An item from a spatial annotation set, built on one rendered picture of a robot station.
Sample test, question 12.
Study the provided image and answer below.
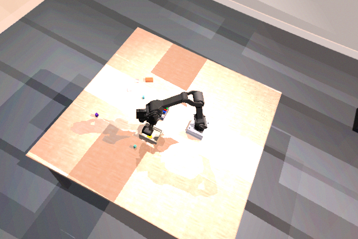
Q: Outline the beige rectangular tray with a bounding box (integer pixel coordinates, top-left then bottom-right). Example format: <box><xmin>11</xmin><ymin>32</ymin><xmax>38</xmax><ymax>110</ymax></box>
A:
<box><xmin>139</xmin><ymin>122</ymin><xmax>164</xmax><ymax>144</ymax></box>

